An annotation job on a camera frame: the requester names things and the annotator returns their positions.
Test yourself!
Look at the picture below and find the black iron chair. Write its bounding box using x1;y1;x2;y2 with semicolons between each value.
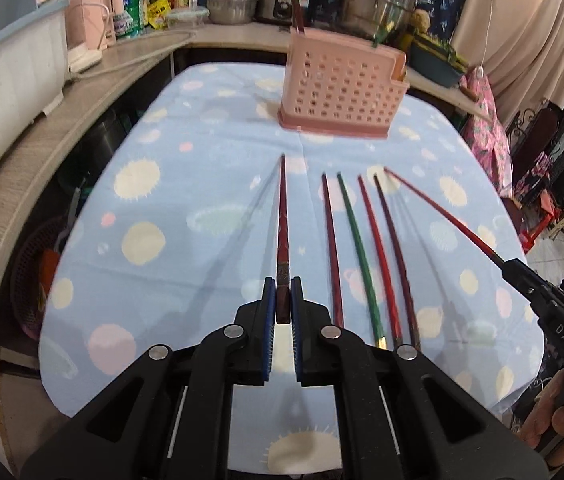
512;105;563;176

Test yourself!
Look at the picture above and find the blue basin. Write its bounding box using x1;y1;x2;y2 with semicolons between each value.
407;40;468;88

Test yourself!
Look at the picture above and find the beige curtain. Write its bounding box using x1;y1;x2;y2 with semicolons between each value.
449;0;564;126

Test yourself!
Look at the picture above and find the white cord with switch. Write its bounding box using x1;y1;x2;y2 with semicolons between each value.
479;0;495;78

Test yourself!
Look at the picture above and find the blue planet print tablecloth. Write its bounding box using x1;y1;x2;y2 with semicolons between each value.
39;62;548;471

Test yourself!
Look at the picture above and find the pink perforated utensil holder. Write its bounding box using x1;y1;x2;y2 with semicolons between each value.
277;27;410;140

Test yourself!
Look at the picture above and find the red plastic basket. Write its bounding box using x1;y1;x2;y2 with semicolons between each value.
12;217;80;341

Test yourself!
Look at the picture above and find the person's right hand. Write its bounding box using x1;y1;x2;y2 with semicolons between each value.
521;374;564;457

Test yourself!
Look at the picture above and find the white dish drainer box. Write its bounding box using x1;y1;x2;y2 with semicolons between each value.
0;0;71;221

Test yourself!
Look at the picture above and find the red chopstick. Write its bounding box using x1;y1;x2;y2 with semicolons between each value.
357;174;405;348
384;167;509;266

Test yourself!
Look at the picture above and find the yellow packet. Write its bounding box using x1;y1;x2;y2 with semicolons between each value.
146;0;171;30

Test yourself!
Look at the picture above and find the pink electric kettle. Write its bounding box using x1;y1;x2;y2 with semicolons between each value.
64;0;125;51

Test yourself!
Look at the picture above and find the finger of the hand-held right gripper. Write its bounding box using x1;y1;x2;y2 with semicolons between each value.
502;261;554;314
504;257;564;294

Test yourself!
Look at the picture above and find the small pot with glass lid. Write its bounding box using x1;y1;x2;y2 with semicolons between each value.
206;0;259;25

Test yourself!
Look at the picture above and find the pink pineapple print garment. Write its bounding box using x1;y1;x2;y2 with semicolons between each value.
462;67;513;196

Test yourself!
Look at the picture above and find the green tin can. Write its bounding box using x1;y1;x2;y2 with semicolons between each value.
112;0;145;40

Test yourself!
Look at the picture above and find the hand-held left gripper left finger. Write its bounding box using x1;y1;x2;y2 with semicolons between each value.
20;276;279;480

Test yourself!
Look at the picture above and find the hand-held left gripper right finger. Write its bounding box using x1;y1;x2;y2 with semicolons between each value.
289;279;549;480

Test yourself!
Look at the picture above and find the clear food container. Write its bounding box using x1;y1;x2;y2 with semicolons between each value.
166;6;211;30

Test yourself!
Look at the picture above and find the brown loofah sponge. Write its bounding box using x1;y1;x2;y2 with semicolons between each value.
408;9;432;33

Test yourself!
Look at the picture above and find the white food steamer appliance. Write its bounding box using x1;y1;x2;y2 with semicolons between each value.
64;0;112;75

